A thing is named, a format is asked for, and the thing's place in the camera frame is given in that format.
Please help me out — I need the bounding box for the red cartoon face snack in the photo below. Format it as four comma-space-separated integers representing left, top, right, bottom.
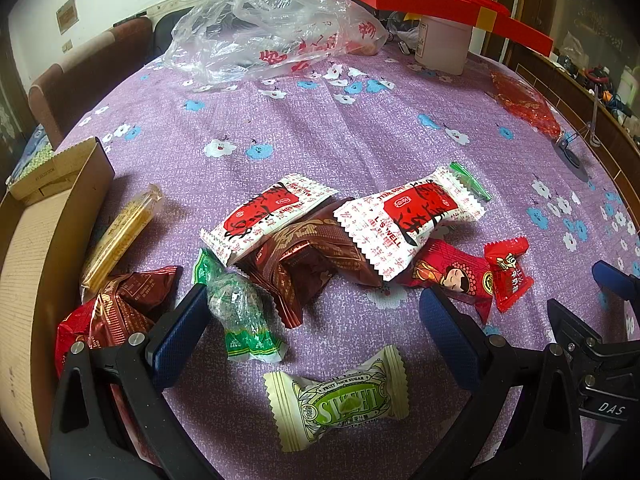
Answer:
396, 240, 494, 324

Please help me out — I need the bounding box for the black leather sofa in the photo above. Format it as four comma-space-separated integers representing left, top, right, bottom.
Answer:
148, 6, 192, 61

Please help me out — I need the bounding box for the sweet green white candy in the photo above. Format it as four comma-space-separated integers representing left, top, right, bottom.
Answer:
264, 344, 409, 453

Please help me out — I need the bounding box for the white red snack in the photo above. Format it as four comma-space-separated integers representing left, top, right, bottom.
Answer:
334, 166, 485, 282
200, 174, 337, 266

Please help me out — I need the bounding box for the red brown foil snack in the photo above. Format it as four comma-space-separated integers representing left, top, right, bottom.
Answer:
53, 264, 180, 378

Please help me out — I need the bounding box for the yellow biscuit clear pack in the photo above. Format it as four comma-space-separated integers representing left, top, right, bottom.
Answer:
79, 184, 164, 302

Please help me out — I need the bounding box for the clear plastic bag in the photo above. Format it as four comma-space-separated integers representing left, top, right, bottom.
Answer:
162, 0, 388, 88

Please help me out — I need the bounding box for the clothes pile on chair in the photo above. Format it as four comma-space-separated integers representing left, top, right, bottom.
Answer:
6, 124, 54, 186

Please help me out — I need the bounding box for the green clear candy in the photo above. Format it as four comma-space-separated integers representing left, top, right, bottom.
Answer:
192, 248, 288, 363

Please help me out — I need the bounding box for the red foil bag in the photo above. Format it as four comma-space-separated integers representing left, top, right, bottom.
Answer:
490, 72, 562, 141

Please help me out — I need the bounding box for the brown armchair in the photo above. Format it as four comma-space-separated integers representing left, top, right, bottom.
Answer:
28, 16, 152, 148

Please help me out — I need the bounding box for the small red candy packet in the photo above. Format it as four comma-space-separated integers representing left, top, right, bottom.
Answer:
484, 236, 534, 313

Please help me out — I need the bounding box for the purple floral tablecloth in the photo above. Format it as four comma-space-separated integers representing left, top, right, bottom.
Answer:
64, 47, 639, 479

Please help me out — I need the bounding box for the dark brown foil snack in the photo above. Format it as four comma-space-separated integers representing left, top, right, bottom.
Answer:
238, 198, 382, 328

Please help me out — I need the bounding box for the green ended pastry pack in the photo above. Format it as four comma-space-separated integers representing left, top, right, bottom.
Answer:
449, 162, 491, 203

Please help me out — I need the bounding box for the white cylindrical container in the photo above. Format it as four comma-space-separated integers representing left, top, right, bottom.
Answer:
414, 16, 473, 76

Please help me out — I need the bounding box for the cardboard tray box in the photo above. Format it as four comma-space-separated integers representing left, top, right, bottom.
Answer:
1, 138, 114, 472

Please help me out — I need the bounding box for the red gift box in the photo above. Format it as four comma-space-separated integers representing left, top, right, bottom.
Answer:
360, 0, 553, 56

